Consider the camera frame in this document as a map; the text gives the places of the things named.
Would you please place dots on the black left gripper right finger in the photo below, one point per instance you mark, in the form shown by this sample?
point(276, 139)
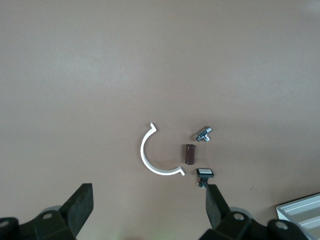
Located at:
point(215, 207)

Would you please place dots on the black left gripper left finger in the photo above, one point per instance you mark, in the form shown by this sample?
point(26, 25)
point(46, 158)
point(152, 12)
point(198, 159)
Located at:
point(75, 207)

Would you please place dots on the white square push button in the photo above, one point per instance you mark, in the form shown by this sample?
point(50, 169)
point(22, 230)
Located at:
point(205, 172)

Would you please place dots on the white drawer cabinet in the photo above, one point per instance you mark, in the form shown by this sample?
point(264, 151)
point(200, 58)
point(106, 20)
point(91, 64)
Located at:
point(302, 215)

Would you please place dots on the dark brown cylinder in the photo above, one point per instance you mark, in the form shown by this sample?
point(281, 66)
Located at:
point(189, 155)

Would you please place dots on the silver metal tee fitting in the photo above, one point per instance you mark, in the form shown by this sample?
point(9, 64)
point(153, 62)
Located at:
point(203, 135)

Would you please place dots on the white semicircular pipe clamp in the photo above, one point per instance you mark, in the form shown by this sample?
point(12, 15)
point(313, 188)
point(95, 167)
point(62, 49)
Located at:
point(142, 152)

